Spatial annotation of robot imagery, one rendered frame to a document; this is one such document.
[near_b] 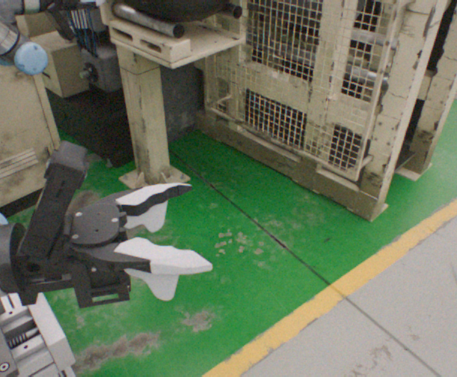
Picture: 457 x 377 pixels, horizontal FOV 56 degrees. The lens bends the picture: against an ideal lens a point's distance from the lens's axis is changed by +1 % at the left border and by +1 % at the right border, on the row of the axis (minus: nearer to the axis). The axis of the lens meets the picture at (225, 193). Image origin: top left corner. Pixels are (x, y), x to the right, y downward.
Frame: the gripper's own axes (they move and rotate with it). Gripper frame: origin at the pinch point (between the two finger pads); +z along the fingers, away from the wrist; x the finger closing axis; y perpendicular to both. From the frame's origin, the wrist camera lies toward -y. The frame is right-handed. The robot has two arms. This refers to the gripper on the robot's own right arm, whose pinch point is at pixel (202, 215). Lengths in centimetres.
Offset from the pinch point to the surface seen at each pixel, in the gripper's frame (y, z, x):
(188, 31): 7, 15, -138
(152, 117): 46, -3, -152
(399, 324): 99, 76, -58
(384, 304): 98, 75, -67
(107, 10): -2, -14, -135
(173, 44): 5, 7, -108
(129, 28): 3, -7, -126
